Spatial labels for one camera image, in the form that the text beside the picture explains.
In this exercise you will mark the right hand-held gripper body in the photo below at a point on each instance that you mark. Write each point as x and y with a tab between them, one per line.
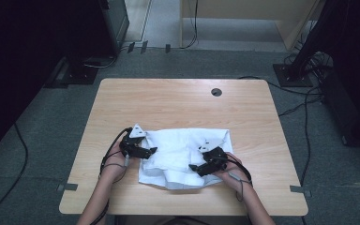
214	156

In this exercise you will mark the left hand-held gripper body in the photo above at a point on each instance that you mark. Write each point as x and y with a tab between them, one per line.
131	145

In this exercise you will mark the white short-sleeved shirt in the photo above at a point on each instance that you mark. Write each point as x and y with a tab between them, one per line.
181	156

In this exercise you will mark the person's left hand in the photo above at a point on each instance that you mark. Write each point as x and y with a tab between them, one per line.
115	165

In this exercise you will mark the person's right hand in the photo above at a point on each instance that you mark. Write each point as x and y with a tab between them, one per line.
234	178

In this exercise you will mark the grey floor tape piece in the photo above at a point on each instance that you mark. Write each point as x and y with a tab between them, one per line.
300	189
67	187

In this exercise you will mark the black stand with square base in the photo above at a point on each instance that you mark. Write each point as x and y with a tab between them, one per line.
79	75

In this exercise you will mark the dark floor tape strip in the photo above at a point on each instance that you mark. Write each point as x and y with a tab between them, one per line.
167	48
144	47
131	47

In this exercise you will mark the dark cabinet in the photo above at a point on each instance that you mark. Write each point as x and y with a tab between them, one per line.
117	25

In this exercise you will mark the black curtain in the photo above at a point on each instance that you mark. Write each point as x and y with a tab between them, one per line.
18	62

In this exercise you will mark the light wooden desk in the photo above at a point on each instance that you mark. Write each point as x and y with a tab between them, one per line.
293	28

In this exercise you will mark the dark equipment box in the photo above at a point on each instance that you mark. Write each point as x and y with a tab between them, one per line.
356	103

